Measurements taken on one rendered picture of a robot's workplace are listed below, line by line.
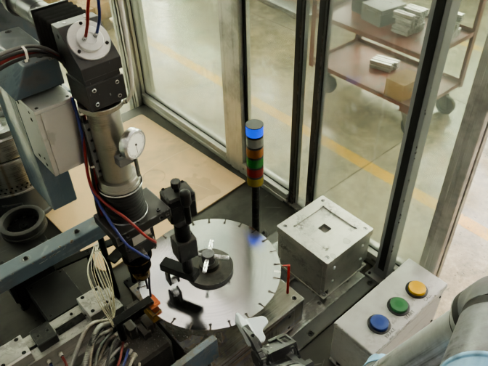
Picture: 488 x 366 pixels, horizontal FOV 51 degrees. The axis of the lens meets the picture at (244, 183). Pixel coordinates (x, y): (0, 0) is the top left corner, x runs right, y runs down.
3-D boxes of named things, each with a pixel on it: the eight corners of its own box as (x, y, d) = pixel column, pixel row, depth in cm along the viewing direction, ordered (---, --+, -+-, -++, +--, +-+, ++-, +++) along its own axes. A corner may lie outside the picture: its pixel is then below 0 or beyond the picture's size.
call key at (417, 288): (413, 282, 123) (415, 277, 122) (428, 293, 121) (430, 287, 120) (403, 292, 121) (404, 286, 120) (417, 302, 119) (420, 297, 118)
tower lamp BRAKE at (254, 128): (255, 126, 132) (255, 117, 130) (267, 133, 130) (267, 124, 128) (242, 133, 130) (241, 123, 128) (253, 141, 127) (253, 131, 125)
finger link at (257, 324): (255, 306, 112) (277, 340, 106) (231, 316, 110) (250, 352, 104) (256, 298, 110) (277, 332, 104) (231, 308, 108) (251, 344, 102)
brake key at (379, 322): (376, 316, 116) (377, 311, 115) (391, 327, 114) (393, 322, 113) (365, 326, 114) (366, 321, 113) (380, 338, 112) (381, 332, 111)
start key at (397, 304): (395, 298, 120) (396, 293, 119) (410, 309, 117) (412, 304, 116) (385, 308, 118) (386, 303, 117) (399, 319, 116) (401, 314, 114)
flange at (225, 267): (219, 294, 114) (218, 287, 113) (176, 277, 118) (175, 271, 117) (241, 259, 122) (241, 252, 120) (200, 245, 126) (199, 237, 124)
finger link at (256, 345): (248, 332, 107) (269, 367, 102) (241, 335, 107) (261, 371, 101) (249, 319, 104) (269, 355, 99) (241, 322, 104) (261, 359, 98)
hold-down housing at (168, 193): (192, 243, 110) (182, 168, 97) (203, 257, 107) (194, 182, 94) (168, 253, 107) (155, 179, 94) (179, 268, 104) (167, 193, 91)
